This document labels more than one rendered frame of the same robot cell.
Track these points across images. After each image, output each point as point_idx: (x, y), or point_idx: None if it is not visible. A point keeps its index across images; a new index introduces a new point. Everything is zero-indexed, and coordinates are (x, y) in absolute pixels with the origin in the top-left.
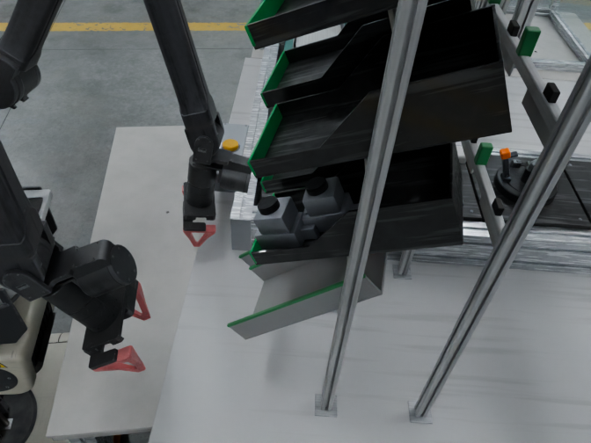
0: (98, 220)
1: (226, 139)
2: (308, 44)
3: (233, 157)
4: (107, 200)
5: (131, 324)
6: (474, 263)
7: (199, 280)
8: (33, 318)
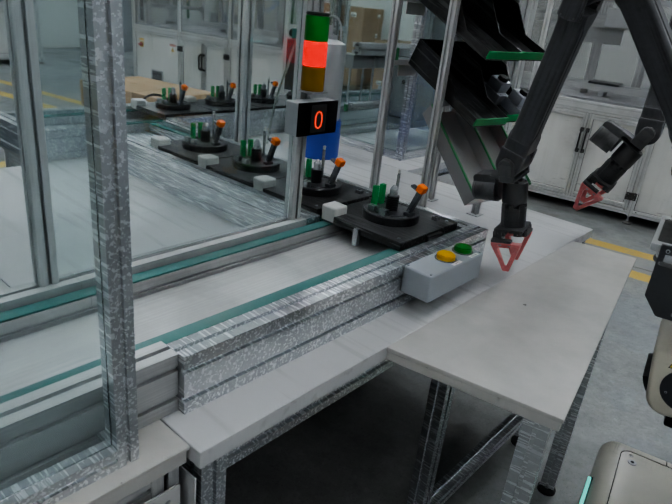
0: (600, 326)
1: (443, 264)
2: (479, 41)
3: (492, 171)
4: (589, 337)
5: (578, 268)
6: None
7: (518, 264)
8: (660, 331)
